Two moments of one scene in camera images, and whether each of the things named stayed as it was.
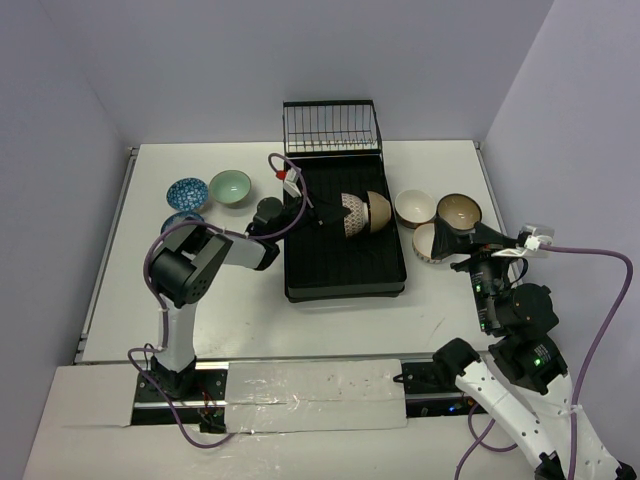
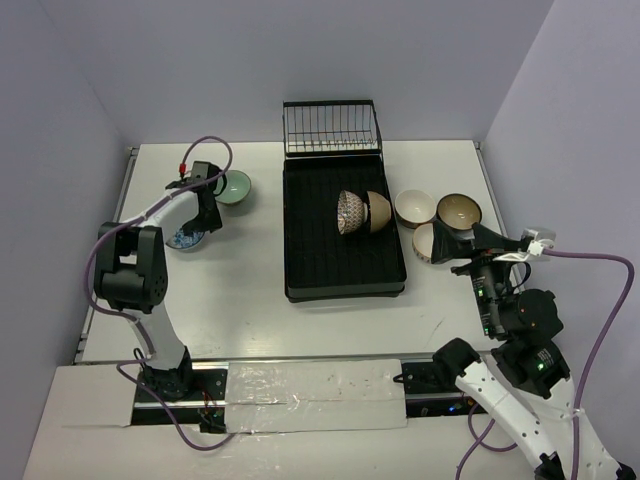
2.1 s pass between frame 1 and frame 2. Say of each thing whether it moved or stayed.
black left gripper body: moved
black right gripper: stayed
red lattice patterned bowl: stayed
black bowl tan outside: stayed
